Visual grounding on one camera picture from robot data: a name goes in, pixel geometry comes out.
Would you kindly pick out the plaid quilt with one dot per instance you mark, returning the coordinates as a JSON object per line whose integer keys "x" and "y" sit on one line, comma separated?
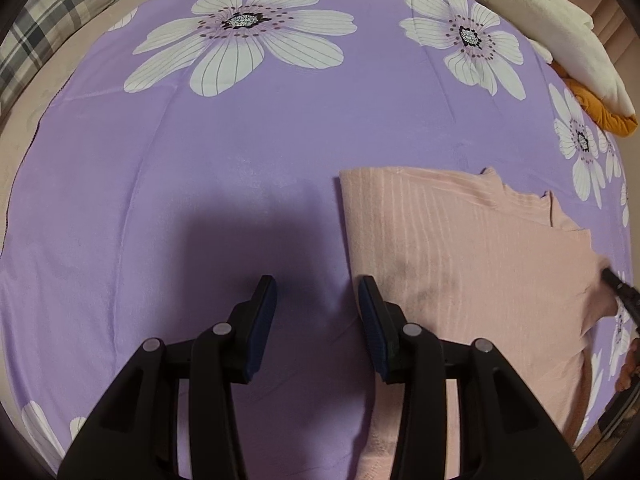
{"x": 55, "y": 15}

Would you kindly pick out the pink knit sweater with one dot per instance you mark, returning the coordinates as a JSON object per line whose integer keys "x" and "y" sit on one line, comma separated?
{"x": 450, "y": 245}

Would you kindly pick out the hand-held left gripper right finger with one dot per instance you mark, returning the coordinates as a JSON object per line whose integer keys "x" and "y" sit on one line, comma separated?
{"x": 375, "y": 320}

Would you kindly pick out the mustard orange cloth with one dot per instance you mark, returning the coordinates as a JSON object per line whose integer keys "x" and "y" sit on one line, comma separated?
{"x": 600, "y": 110}

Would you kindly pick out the person's right hand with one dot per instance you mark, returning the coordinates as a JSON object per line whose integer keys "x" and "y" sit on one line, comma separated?
{"x": 629, "y": 365}

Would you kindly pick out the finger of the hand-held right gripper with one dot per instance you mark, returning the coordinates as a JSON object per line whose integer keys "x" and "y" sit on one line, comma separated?
{"x": 622, "y": 290}

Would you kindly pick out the purple floral blanket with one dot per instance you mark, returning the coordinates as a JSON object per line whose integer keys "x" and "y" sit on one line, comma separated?
{"x": 200, "y": 160}

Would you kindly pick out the white fluffy blanket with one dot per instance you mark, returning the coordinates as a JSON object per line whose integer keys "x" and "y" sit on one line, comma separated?
{"x": 550, "y": 15}

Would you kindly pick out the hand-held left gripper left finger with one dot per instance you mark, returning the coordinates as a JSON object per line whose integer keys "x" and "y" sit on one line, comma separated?
{"x": 260, "y": 320}

